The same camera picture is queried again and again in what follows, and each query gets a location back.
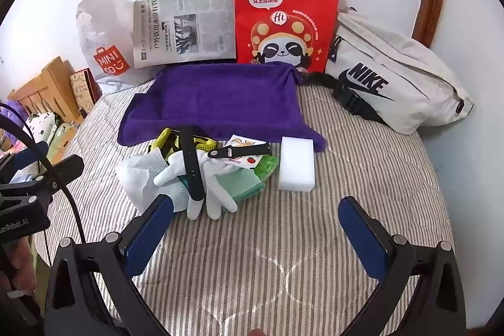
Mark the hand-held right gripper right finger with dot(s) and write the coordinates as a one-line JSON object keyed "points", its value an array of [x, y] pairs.
{"points": [[362, 237]]}

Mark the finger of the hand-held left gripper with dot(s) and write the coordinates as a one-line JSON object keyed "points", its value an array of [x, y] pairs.
{"points": [[65, 172], [27, 158]]}

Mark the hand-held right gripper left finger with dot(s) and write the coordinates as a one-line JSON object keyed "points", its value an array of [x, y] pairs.
{"points": [[151, 229]]}

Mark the white textured cloth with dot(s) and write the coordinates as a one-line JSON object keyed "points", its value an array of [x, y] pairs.
{"points": [[136, 178]]}

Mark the white cloth glove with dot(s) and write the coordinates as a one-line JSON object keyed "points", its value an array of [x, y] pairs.
{"points": [[214, 198]]}

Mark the mint green cloth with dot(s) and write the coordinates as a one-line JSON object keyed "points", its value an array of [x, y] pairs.
{"points": [[232, 182]]}

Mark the white sponge block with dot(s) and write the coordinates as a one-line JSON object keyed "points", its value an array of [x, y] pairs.
{"points": [[297, 162]]}

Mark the black comb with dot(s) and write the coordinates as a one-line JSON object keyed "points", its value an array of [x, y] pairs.
{"points": [[236, 151]]}

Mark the green tissue pack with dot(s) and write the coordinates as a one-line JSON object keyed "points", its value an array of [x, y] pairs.
{"points": [[267, 166]]}

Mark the white fruit print packet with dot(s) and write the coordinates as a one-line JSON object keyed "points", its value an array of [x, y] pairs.
{"points": [[240, 142]]}

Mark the person's left hand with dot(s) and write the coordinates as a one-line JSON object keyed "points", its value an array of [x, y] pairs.
{"points": [[24, 273]]}

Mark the purple plastic bag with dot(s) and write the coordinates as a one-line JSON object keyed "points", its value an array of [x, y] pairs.
{"points": [[13, 131]]}

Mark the floral white pillow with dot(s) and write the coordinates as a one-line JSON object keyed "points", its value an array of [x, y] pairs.
{"points": [[43, 127]]}

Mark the wooden headboard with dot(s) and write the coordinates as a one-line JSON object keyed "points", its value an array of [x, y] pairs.
{"points": [[43, 84]]}

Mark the patterned box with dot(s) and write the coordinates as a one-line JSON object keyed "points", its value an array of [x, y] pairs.
{"points": [[82, 90]]}

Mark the striped bed sheet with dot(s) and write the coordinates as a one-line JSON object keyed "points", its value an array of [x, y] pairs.
{"points": [[252, 241]]}

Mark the white plastic bag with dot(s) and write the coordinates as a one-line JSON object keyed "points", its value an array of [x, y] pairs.
{"points": [[102, 29]]}

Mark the purple towel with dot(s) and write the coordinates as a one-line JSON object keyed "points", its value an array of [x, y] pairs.
{"points": [[220, 96]]}

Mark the white waist bag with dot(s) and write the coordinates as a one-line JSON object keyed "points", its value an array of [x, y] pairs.
{"points": [[393, 84]]}

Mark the folded newspaper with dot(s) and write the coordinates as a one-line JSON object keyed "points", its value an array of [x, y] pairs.
{"points": [[185, 21]]}

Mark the red paper bag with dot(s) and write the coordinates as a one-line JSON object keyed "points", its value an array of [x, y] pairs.
{"points": [[287, 5]]}

